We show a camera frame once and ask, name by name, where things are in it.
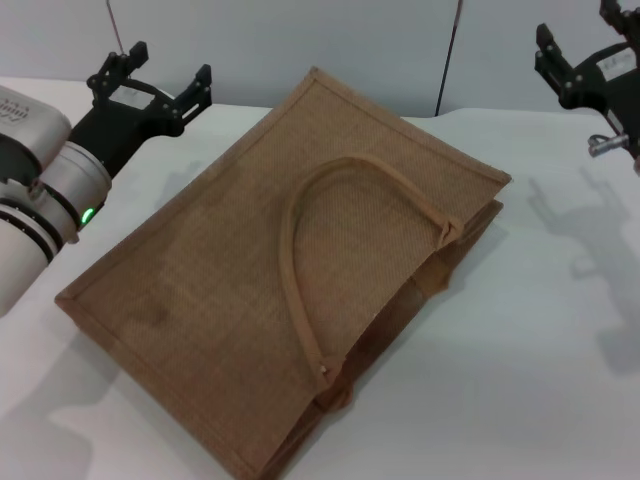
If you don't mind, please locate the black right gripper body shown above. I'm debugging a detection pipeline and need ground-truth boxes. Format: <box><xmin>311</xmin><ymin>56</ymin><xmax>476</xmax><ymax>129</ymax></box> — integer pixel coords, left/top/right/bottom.
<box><xmin>561</xmin><ymin>39</ymin><xmax>640</xmax><ymax>151</ymax></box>

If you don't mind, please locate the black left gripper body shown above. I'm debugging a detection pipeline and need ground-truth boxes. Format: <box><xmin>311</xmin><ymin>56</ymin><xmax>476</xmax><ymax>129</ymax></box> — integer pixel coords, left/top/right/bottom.
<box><xmin>69</xmin><ymin>82</ymin><xmax>189</xmax><ymax>178</ymax></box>

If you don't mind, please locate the right arm cable with plug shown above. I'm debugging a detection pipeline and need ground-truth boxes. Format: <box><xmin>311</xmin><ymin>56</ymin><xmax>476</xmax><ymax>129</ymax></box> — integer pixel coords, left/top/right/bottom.
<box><xmin>586</xmin><ymin>132</ymin><xmax>629</xmax><ymax>159</ymax></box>

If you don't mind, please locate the brown jute handbag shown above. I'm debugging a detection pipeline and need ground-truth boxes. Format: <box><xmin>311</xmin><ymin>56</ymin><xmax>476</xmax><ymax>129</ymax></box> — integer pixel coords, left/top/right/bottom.
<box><xmin>54</xmin><ymin>65</ymin><xmax>513</xmax><ymax>480</ymax></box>

